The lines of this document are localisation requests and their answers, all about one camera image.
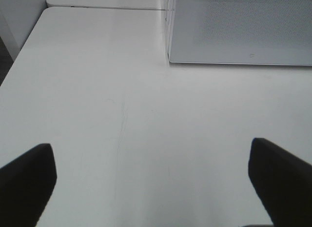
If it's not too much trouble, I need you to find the white microwave oven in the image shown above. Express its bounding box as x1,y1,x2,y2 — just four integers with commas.
164,0,312,66

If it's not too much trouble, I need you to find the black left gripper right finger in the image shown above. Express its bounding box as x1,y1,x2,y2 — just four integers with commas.
248,138,312,227

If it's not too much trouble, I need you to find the white microwave door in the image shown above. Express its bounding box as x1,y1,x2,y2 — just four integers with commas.
169,0,312,66

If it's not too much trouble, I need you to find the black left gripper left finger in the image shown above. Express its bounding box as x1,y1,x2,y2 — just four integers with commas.
0,144,57,227

